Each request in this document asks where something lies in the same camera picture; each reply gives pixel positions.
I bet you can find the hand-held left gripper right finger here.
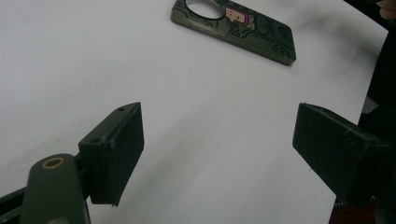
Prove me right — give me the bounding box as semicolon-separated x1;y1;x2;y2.
291;102;396;206

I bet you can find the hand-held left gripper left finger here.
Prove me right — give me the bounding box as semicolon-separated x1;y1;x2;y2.
78;102;146;207

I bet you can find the white tape piece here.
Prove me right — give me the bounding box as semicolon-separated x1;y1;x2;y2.
361;95;379;115

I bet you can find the red thing under table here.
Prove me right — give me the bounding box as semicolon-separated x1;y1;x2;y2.
328;203;378;224

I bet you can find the white table sheet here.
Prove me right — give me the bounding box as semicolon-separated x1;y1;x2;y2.
0;0;390;224

